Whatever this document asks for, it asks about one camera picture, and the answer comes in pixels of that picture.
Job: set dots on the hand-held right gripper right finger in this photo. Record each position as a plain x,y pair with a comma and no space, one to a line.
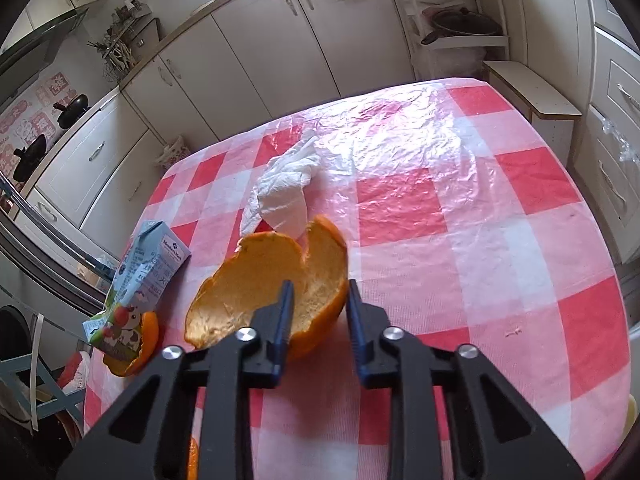
356,330

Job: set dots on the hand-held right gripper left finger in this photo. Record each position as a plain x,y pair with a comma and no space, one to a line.
284,320

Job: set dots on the large orange peel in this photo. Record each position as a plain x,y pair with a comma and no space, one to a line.
240,290

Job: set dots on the crumpled white tissue paper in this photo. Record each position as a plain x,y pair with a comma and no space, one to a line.
285,185

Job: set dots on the small orange peel piece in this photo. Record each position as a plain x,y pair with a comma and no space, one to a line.
147,345
192,460

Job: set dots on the blue milk carton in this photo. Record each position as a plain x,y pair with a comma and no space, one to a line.
145,270

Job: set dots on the printed shopping bag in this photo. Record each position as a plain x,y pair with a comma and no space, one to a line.
174,156

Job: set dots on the cream drawer cabinet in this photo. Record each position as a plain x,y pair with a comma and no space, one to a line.
95,170
615,85

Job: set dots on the blue chair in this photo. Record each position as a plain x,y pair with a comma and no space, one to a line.
47,385

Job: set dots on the stainless steel appliance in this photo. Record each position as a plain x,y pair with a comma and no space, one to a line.
45,255

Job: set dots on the cream base cabinet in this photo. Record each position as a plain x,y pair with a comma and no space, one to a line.
260,60
545,20

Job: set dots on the white appliance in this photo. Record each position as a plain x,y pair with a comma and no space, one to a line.
634,360

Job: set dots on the black wok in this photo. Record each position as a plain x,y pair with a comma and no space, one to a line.
72,110
30,157

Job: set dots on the white wooden stool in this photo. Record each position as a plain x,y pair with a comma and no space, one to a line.
535,90

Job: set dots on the white shelf rack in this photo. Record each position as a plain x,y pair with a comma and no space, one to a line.
470,41

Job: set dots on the black pan with lid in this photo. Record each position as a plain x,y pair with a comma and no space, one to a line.
465,25

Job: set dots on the clear plastic wrap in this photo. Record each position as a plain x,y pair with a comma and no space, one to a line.
625,142

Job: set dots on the range hood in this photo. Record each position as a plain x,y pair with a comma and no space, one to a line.
35,45

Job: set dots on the pink wall stickers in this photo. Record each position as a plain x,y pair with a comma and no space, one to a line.
50,90

